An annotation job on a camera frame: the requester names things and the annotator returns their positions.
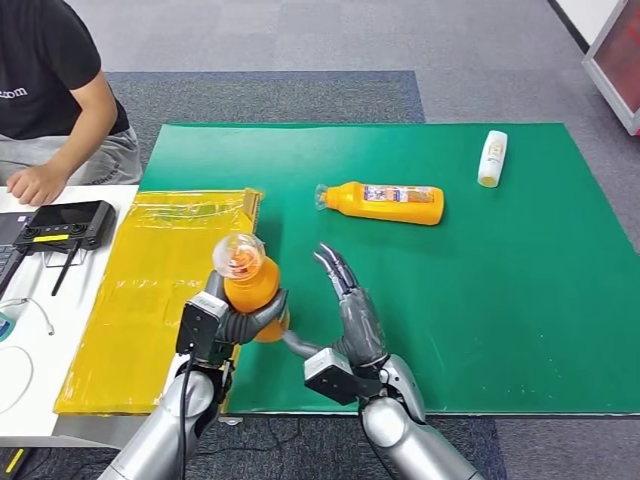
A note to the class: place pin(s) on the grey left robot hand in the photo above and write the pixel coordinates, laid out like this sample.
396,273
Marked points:
250,326

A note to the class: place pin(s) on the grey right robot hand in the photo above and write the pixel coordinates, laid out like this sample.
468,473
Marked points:
362,328

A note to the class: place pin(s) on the orange bottle with clear cap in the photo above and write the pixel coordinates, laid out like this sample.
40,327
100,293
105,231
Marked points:
250,285
395,206

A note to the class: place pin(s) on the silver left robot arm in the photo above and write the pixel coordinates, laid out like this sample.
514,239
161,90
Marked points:
164,424

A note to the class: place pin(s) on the person's left forearm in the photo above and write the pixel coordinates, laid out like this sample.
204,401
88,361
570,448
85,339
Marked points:
87,124

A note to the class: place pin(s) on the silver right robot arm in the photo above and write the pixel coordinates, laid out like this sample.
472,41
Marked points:
410,437

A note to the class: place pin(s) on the small white bottle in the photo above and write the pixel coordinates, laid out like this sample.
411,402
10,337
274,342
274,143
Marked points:
492,158

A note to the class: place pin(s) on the yellow plastic-wrapped flat box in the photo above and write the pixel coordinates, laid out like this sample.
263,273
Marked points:
145,252

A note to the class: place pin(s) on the green table mat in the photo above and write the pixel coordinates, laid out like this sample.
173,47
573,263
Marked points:
500,298

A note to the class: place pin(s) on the clear controller stand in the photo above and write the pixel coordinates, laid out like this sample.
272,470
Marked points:
61,260

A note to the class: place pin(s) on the black remote controller with antenna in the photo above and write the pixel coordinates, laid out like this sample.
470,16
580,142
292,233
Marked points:
69,220

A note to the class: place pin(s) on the person's left hand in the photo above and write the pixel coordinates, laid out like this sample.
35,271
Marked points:
36,184

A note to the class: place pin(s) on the teal round device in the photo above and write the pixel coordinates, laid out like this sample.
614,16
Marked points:
4,328

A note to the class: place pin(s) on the dark laptop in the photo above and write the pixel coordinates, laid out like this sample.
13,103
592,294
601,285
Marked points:
7,252

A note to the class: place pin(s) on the person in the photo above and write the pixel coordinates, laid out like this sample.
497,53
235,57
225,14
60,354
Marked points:
40,66

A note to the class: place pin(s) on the white-framed red panel cabinet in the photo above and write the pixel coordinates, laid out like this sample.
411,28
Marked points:
620,60

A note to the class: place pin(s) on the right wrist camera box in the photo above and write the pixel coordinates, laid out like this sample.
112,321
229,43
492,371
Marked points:
335,378

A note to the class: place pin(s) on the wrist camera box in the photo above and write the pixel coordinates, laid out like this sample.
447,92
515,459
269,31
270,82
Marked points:
335,378
200,324

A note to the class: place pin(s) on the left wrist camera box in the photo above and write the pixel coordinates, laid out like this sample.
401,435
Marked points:
200,324

